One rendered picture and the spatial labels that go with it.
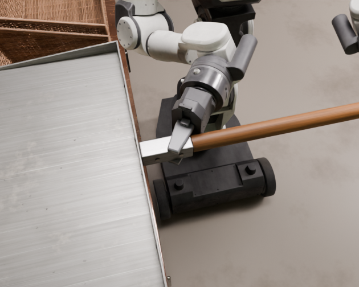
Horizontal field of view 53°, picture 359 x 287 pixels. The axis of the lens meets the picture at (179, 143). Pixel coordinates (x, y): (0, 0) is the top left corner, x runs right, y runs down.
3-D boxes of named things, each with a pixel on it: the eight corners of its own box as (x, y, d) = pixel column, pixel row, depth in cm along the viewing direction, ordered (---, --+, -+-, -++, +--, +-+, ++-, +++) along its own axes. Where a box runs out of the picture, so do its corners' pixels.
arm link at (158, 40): (172, 69, 80) (124, 58, 93) (205, 61, 86) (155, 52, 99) (170, 19, 76) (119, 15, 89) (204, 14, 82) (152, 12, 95)
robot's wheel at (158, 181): (150, 172, 180) (156, 196, 163) (160, 170, 181) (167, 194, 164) (156, 203, 191) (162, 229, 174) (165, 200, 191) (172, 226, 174)
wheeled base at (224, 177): (143, 116, 212) (138, 78, 184) (228, 101, 218) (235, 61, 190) (166, 218, 180) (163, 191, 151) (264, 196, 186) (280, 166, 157)
